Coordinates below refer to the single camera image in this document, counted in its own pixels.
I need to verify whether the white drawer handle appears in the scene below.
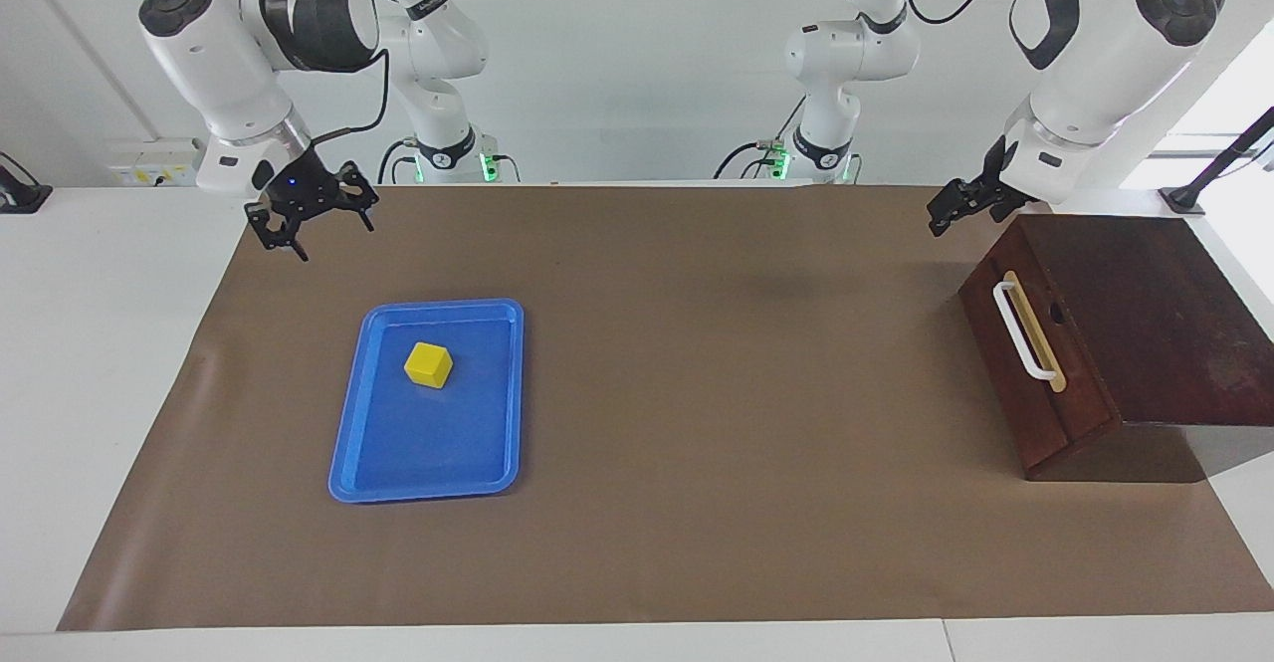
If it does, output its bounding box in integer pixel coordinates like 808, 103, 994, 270
992, 279, 1058, 382

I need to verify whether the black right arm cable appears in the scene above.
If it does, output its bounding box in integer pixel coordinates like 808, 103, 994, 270
294, 0, 391, 155

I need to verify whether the dark wooden drawer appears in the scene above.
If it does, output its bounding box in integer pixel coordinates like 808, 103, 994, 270
958, 219, 1122, 479

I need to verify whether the white wall socket strip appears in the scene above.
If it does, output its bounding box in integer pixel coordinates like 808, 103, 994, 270
107, 139, 205, 187

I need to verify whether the blue plastic tray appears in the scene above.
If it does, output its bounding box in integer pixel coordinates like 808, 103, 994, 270
327, 298, 526, 504

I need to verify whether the black clamp mount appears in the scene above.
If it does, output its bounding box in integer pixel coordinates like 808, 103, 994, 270
0, 152, 53, 215

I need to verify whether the yellow block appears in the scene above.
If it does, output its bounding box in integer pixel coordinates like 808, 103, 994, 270
403, 341, 455, 390

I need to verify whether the black base cable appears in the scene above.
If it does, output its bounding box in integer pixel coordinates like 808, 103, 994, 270
712, 95, 809, 181
376, 137, 424, 185

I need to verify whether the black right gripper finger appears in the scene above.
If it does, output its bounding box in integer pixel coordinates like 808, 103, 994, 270
245, 199, 312, 263
333, 160, 380, 235

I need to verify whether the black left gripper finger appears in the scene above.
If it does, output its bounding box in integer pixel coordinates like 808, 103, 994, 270
944, 177, 1001, 213
927, 194, 986, 238

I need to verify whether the dark wooden cabinet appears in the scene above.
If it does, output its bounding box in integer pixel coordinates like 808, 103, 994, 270
958, 214, 1274, 484

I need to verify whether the black right base cable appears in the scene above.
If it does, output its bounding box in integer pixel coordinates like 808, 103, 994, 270
376, 137, 424, 185

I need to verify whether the brown table mat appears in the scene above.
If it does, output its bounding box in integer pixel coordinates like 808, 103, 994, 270
57, 182, 1274, 633

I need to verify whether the black camera stand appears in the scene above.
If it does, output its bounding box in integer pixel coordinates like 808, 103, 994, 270
1160, 107, 1274, 217

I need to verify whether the black left base cable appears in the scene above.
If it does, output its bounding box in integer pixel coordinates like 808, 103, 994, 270
712, 95, 809, 181

